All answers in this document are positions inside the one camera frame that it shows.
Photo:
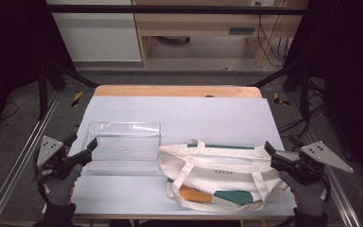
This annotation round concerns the black frame leg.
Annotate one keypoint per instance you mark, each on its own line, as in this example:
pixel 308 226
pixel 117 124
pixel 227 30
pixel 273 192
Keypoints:
pixel 42 91
pixel 304 91

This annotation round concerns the black object under desk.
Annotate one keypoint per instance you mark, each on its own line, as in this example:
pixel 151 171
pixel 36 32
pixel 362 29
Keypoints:
pixel 173 40

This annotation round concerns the cream canvas tote bag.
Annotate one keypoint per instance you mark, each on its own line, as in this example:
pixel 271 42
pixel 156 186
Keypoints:
pixel 220 183

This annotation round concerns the white cabinet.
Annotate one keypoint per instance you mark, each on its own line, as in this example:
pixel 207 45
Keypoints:
pixel 97 34

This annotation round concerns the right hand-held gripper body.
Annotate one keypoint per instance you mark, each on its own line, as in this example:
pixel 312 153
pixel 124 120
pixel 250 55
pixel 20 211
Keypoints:
pixel 299 165

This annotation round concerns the black frame crossbar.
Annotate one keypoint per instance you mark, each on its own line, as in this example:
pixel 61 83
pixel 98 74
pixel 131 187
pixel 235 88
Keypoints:
pixel 170 9

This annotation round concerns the clear plastic container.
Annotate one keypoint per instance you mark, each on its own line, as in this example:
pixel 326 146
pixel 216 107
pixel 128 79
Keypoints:
pixel 126 145

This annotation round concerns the light wooden desk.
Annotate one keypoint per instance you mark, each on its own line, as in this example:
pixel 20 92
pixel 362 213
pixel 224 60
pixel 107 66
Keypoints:
pixel 198 23

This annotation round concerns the aluminium floor rail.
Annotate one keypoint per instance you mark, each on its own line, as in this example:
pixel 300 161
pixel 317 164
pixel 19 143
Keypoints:
pixel 19 160
pixel 337 195

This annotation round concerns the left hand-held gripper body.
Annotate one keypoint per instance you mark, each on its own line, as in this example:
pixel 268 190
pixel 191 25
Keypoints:
pixel 52 151

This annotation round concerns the person's right hand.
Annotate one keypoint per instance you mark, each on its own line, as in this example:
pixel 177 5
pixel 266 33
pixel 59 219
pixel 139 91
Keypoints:
pixel 308 198

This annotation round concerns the pale blue table mat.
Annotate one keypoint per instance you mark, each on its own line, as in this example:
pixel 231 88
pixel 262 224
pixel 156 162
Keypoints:
pixel 182 116

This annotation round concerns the person's left hand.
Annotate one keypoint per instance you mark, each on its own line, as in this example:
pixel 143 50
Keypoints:
pixel 60 189

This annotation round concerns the yellow-black tape strip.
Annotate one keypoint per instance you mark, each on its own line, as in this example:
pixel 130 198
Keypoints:
pixel 279 99
pixel 77 98

